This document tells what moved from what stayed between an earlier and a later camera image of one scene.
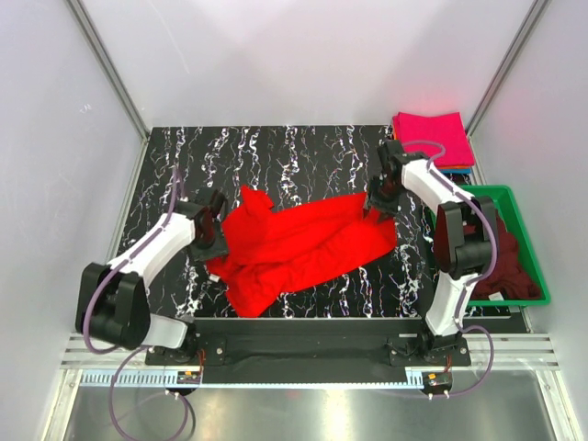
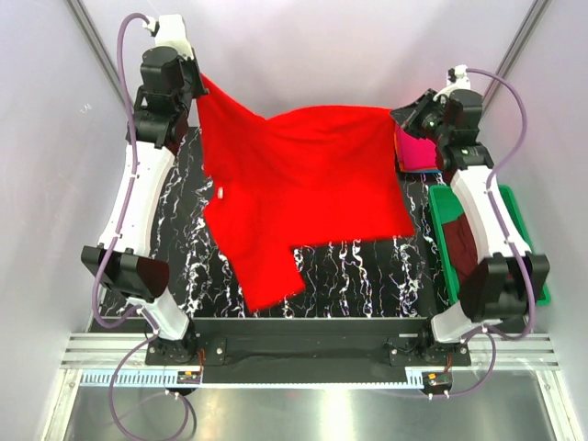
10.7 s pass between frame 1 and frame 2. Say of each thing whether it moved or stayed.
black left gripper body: moved
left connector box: stayed
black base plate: stayed
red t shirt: moved
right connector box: stayed
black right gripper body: moved
